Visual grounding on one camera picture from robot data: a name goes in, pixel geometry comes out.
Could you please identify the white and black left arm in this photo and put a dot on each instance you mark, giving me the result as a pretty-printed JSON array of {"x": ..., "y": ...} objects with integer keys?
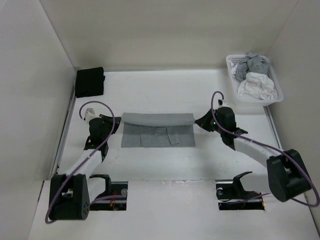
[{"x": 72, "y": 192}]

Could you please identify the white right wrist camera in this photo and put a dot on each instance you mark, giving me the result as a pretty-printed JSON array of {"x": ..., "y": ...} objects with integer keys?
[{"x": 222, "y": 103}]

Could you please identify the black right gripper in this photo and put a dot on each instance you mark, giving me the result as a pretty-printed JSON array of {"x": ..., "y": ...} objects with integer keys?
[{"x": 203, "y": 121}]

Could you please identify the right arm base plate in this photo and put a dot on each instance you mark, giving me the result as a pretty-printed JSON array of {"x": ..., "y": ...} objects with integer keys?
[{"x": 230, "y": 197}]

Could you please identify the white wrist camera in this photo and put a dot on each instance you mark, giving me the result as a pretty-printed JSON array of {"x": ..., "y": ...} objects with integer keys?
[
  {"x": 88, "y": 113},
  {"x": 222, "y": 103}
]

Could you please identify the folded black tank top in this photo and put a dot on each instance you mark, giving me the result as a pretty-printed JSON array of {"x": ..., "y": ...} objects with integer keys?
[{"x": 89, "y": 82}]

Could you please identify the aluminium table edge rail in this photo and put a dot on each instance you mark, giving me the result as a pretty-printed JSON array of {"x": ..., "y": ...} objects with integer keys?
[{"x": 55, "y": 164}]

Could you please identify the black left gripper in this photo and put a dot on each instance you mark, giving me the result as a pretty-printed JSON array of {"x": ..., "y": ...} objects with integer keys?
[{"x": 110, "y": 120}]

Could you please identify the white plastic laundry basket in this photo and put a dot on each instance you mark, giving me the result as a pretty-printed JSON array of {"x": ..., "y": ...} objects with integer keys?
[{"x": 247, "y": 101}]

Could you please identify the grey tank top in basket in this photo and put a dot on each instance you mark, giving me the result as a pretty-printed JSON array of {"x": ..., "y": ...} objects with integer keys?
[{"x": 252, "y": 63}]

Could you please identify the white front cover board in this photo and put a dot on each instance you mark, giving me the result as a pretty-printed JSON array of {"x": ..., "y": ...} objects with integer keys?
[{"x": 179, "y": 210}]

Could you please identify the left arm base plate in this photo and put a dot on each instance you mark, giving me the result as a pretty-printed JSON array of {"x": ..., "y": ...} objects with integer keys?
[{"x": 113, "y": 199}]

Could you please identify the grey tank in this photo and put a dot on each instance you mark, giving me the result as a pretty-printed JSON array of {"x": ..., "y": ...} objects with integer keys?
[
  {"x": 252, "y": 63},
  {"x": 164, "y": 130}
]

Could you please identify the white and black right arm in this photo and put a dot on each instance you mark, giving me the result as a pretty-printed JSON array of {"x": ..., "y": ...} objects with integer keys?
[{"x": 286, "y": 176}]

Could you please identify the white tank top in basket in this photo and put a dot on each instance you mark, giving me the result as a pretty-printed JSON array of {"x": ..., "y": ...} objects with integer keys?
[{"x": 258, "y": 86}]

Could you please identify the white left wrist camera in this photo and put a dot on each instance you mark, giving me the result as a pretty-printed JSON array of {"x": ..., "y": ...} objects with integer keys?
[{"x": 88, "y": 113}]

